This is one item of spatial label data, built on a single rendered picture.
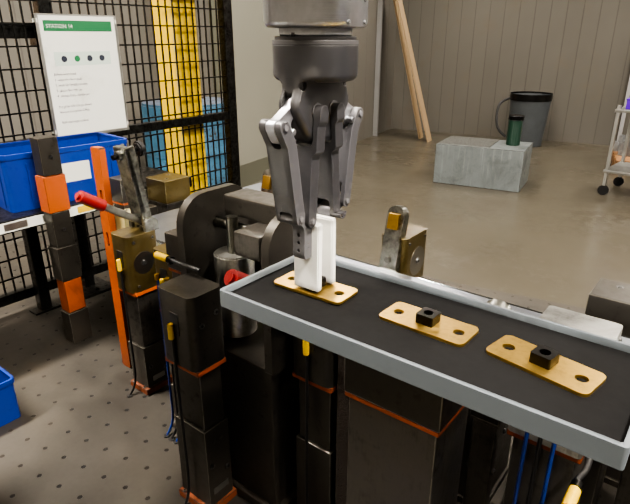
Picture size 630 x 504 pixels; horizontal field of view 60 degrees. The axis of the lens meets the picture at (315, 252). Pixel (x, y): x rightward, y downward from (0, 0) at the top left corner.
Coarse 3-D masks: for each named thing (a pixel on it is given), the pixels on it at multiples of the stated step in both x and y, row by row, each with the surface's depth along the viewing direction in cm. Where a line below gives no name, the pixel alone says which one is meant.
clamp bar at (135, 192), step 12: (120, 144) 101; (120, 156) 99; (132, 156) 100; (120, 168) 102; (132, 168) 100; (132, 180) 101; (132, 192) 103; (144, 192) 104; (132, 204) 105; (144, 204) 104; (144, 216) 105
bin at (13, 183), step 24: (0, 144) 132; (24, 144) 136; (72, 144) 144; (96, 144) 133; (0, 168) 120; (24, 168) 122; (72, 168) 130; (0, 192) 125; (24, 192) 124; (72, 192) 132; (96, 192) 136
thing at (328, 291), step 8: (280, 280) 57; (288, 280) 57; (288, 288) 56; (296, 288) 55; (304, 288) 55; (328, 288) 55; (336, 288) 55; (344, 288) 55; (352, 288) 55; (312, 296) 54; (320, 296) 54; (328, 296) 54; (336, 296) 54; (344, 296) 54; (352, 296) 54; (336, 304) 52
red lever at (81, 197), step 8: (80, 192) 95; (80, 200) 95; (88, 200) 96; (96, 200) 97; (104, 200) 99; (96, 208) 98; (104, 208) 99; (112, 208) 100; (120, 216) 102; (128, 216) 103; (136, 216) 105
